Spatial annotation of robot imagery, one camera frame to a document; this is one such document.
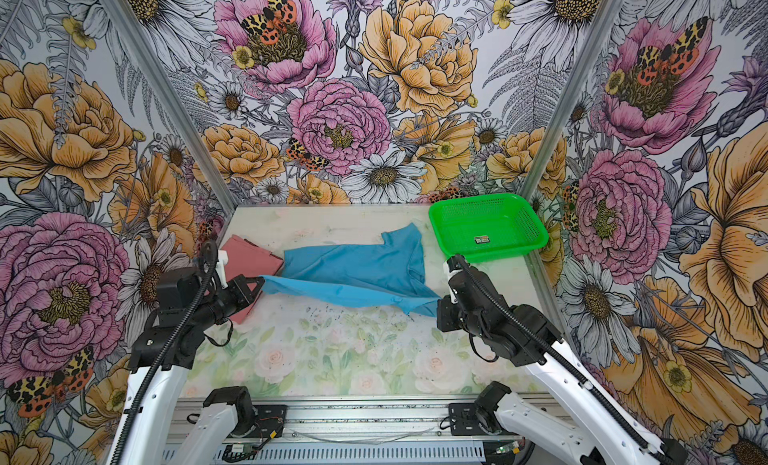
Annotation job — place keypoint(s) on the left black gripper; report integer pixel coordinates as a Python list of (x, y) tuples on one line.
[(244, 296)]

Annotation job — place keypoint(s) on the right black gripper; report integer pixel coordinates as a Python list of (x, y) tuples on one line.
[(445, 323)]

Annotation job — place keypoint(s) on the blue t shirt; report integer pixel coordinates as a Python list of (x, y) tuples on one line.
[(359, 276)]

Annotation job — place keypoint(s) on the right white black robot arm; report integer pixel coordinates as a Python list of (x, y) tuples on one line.
[(601, 432)]

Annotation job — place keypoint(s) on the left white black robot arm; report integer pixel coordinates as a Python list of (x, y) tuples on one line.
[(190, 302)]

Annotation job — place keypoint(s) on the green plastic basket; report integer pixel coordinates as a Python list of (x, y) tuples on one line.
[(507, 219)]

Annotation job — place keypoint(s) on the small green circuit board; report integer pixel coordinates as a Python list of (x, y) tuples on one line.
[(508, 448)]

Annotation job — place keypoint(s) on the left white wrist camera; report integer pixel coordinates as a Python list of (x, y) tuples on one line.
[(222, 261)]

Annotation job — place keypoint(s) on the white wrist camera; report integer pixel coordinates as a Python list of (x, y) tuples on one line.
[(454, 272), (222, 261)]

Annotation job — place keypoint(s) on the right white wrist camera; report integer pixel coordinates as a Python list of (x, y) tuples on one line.
[(454, 272)]

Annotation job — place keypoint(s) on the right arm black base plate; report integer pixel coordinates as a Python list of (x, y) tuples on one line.
[(467, 419)]

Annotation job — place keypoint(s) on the aluminium front rail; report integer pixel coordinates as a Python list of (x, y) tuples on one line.
[(364, 418)]

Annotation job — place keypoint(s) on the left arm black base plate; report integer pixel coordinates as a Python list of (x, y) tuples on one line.
[(269, 421)]

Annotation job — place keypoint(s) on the white slotted cable duct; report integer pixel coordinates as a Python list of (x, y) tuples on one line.
[(417, 452)]

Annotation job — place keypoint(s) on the left aluminium corner post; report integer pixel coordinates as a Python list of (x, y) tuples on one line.
[(140, 49)]

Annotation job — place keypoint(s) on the aluminium corner post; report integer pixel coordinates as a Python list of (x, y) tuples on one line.
[(600, 30), (140, 49)]

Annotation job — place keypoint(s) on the right aluminium corner post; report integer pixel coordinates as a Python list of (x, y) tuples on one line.
[(600, 30)]

